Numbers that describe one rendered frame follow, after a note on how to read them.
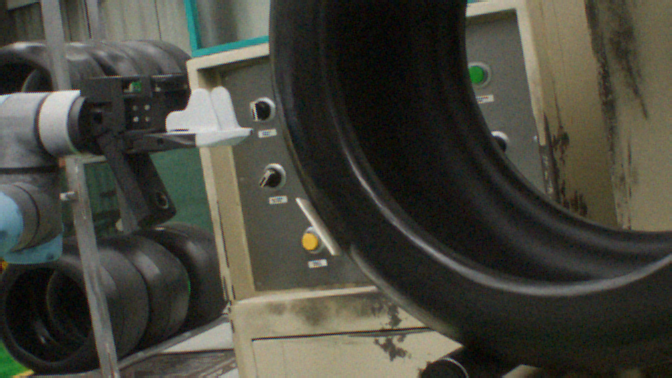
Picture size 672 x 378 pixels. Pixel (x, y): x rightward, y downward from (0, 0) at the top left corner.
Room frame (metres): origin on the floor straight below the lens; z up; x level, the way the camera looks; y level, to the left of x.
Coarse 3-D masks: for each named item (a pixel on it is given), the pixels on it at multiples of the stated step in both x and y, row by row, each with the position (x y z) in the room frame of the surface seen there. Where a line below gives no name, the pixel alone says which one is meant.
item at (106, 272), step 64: (0, 64) 4.92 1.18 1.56; (64, 64) 4.72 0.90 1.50; (128, 64) 5.24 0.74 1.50; (64, 256) 4.85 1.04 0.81; (128, 256) 5.21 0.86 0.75; (192, 256) 5.57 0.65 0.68; (0, 320) 4.99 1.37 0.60; (64, 320) 5.33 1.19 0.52; (128, 320) 4.86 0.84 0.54; (192, 320) 5.60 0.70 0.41
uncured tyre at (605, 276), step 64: (320, 0) 1.16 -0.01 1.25; (384, 0) 1.40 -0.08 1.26; (448, 0) 1.41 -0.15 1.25; (320, 64) 1.17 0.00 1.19; (384, 64) 1.41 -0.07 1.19; (448, 64) 1.41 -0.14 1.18; (320, 128) 1.17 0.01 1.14; (384, 128) 1.39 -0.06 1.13; (448, 128) 1.41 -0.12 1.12; (320, 192) 1.19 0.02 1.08; (384, 192) 1.17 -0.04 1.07; (448, 192) 1.40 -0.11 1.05; (512, 192) 1.39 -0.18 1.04; (384, 256) 1.16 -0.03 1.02; (448, 256) 1.13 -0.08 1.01; (512, 256) 1.37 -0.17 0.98; (576, 256) 1.35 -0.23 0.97; (640, 256) 1.32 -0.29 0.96; (448, 320) 1.14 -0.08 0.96; (512, 320) 1.10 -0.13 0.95; (576, 320) 1.07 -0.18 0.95; (640, 320) 1.05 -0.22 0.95
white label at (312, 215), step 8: (296, 200) 1.19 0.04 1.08; (304, 200) 1.21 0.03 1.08; (304, 208) 1.19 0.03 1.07; (312, 208) 1.22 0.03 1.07; (312, 216) 1.20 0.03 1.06; (312, 224) 1.19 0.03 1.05; (320, 224) 1.21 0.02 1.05; (320, 232) 1.18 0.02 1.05; (328, 232) 1.22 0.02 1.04; (328, 240) 1.19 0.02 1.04; (328, 248) 1.18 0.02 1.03; (336, 248) 1.20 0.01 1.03
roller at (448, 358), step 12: (468, 348) 1.19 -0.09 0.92; (444, 360) 1.15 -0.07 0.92; (456, 360) 1.15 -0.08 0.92; (468, 360) 1.16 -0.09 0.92; (480, 360) 1.18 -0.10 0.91; (492, 360) 1.19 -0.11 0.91; (432, 372) 1.15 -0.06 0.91; (444, 372) 1.14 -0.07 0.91; (456, 372) 1.14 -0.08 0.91; (468, 372) 1.15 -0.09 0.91; (480, 372) 1.17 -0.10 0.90; (492, 372) 1.19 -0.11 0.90; (504, 372) 1.22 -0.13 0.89
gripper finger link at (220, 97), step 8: (216, 88) 1.39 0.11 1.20; (216, 96) 1.39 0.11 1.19; (224, 96) 1.39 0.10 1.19; (216, 104) 1.39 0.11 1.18; (224, 104) 1.39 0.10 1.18; (216, 112) 1.39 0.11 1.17; (224, 112) 1.39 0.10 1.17; (232, 112) 1.38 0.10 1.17; (224, 120) 1.39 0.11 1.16; (232, 120) 1.38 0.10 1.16; (224, 128) 1.39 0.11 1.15; (232, 128) 1.38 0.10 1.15; (240, 128) 1.38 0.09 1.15; (248, 136) 1.36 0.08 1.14; (240, 144) 1.37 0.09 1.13
